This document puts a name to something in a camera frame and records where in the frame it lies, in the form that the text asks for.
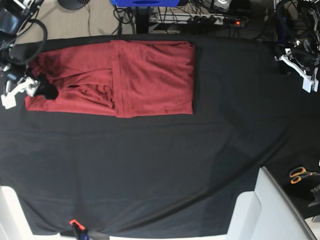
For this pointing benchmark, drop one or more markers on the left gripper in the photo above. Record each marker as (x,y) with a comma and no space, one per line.
(291,59)

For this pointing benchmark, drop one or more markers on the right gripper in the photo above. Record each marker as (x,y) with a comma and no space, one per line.
(25,83)

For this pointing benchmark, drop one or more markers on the maroon long-sleeve T-shirt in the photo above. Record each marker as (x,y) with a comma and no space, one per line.
(123,79)

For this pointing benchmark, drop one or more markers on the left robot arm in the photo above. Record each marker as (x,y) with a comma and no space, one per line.
(300,20)

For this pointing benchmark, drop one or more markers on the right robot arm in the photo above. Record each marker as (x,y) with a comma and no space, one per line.
(14,16)

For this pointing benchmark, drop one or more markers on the blue plastic bin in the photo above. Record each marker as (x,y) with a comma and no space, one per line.
(145,3)

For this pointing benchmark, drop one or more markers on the white power strip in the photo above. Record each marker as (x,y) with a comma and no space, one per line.
(170,18)

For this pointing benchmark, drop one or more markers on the blue orange clamp bottom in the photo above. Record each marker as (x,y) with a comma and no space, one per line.
(79,231)

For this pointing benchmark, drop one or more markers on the black table cloth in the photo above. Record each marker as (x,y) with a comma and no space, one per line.
(166,176)

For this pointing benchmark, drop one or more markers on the yellow handled scissors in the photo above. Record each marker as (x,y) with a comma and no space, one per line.
(300,173)

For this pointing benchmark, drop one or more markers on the black table leg post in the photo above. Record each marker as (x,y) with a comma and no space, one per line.
(142,16)

